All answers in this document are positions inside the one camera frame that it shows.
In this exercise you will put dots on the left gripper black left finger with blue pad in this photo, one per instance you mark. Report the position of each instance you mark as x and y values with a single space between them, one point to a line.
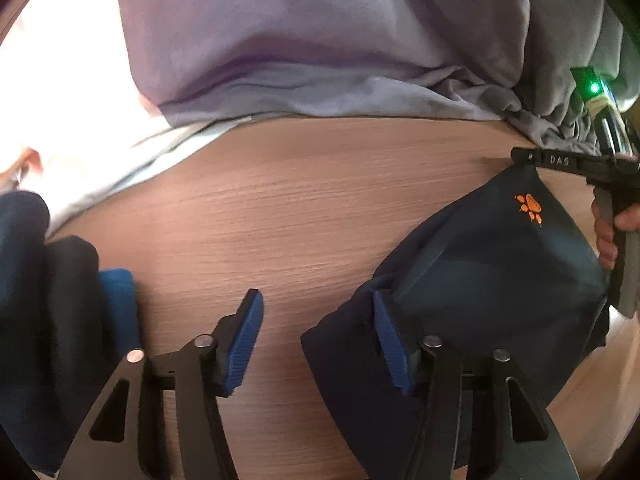
123 435

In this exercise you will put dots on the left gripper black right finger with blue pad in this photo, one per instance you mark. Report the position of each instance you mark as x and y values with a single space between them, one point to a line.
486 399

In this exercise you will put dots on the dark navy pants orange pawprint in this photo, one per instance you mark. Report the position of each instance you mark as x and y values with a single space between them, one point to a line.
505 267

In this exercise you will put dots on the person's right hand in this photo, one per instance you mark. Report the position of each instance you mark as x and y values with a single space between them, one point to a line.
627 221

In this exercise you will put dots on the folded dark clothes stack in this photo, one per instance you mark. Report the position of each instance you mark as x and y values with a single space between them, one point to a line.
65 325

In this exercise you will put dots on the grey hanging curtain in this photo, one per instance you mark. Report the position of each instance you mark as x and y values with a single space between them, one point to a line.
511 60

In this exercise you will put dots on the white sheer curtain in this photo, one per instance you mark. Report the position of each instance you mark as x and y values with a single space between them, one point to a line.
75 129

